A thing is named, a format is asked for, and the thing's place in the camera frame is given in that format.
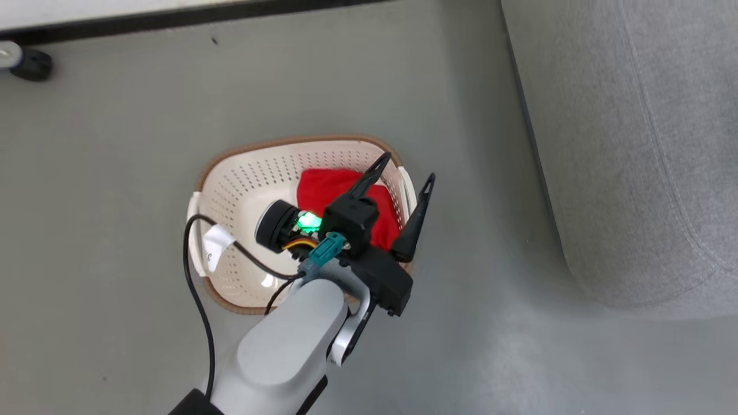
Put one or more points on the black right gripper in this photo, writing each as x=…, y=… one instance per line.
x=383, y=282

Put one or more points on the red and white garment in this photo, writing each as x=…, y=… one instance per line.
x=328, y=184

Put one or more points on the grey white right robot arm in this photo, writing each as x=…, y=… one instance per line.
x=288, y=346

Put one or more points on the grey fabric sofa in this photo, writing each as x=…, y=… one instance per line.
x=634, y=144

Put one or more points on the white laundry basket brown rim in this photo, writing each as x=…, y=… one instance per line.
x=259, y=173

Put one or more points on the black baseboard strip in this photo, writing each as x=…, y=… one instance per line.
x=115, y=24

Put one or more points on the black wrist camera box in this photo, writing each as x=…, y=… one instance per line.
x=351, y=222

